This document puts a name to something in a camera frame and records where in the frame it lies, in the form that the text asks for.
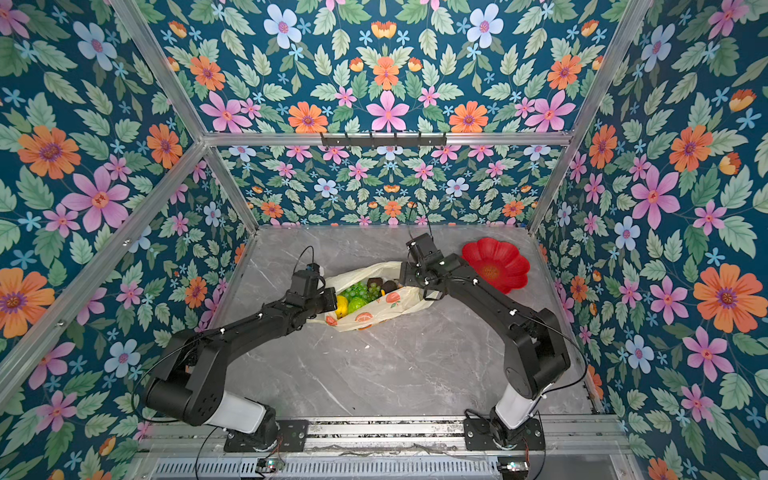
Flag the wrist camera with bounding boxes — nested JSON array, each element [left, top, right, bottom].
[[291, 263, 325, 298], [406, 233, 445, 267]]

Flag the green fake lime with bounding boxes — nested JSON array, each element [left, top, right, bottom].
[[347, 297, 369, 315]]

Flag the aluminium front rail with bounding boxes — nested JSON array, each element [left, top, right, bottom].
[[138, 415, 630, 457]]

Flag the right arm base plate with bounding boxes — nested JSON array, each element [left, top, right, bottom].
[[463, 417, 546, 451]]

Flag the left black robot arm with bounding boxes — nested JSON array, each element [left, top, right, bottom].
[[142, 263, 337, 451]]

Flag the white vent grille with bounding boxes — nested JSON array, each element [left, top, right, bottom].
[[151, 457, 501, 479]]

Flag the green fake grapes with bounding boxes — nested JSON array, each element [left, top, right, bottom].
[[340, 281, 382, 303]]

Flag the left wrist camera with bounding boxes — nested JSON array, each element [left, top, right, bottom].
[[291, 263, 325, 298]]

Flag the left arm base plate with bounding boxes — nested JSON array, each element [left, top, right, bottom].
[[223, 420, 310, 453]]

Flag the yellow fake lemon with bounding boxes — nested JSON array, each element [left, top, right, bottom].
[[335, 295, 349, 319]]

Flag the black hook rail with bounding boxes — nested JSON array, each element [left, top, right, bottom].
[[320, 132, 448, 148]]

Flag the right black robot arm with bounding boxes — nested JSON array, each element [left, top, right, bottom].
[[400, 233, 571, 449]]

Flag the red flower-shaped plastic plate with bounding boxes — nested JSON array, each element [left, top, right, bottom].
[[461, 237, 531, 294]]

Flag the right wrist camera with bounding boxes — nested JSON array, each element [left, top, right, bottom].
[[406, 233, 445, 267]]

